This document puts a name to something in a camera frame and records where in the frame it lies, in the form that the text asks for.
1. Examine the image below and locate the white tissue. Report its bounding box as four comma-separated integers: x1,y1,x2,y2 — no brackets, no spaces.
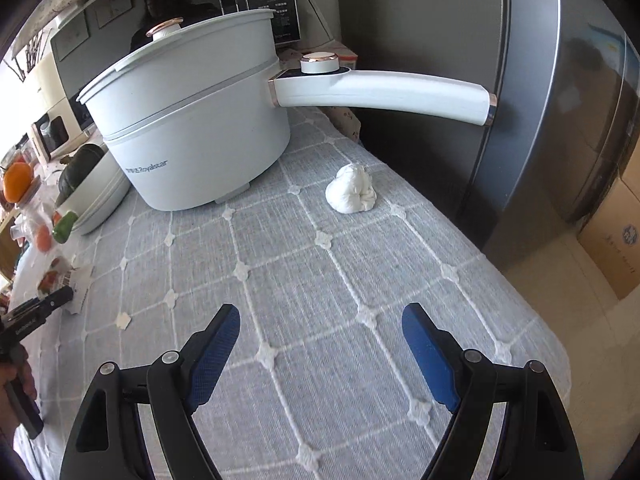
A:
325,162,377,214

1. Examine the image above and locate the small green vegetable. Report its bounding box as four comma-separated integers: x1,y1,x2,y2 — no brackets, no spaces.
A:
52,210,78,244

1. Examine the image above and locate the floral tablecloth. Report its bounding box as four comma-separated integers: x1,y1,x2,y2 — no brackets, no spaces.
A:
327,105,363,146

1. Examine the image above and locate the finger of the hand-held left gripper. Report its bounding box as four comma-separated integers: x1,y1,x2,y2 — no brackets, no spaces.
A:
6,286,75,318

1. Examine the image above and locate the cream ceramic bowl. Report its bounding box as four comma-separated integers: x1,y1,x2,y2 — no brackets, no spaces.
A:
55,152,132,236

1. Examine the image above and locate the dark green squash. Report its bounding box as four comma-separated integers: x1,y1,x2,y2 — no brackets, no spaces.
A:
57,143,106,194

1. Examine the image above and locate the cardboard box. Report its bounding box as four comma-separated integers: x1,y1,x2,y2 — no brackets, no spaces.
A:
577,160,640,301

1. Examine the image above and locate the grey refrigerator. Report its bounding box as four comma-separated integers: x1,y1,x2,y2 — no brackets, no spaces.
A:
332,0,640,271

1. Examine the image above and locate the grey checked tablecloth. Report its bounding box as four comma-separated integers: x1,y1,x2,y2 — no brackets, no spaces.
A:
10,105,573,480

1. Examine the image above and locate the white electric pot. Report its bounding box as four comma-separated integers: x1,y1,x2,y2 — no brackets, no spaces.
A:
76,7,498,212

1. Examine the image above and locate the white air fryer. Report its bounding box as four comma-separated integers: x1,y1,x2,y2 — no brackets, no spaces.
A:
20,55,68,161

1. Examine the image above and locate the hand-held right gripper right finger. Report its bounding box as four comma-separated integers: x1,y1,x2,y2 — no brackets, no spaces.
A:
401,302,586,480

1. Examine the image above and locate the person's left hand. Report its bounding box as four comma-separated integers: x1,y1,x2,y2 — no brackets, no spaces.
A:
0,359,39,431

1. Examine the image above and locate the large orange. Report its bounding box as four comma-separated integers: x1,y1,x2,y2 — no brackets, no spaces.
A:
2,161,33,203

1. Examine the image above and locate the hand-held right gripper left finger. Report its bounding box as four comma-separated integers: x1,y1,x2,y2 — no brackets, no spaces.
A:
59,304,242,480

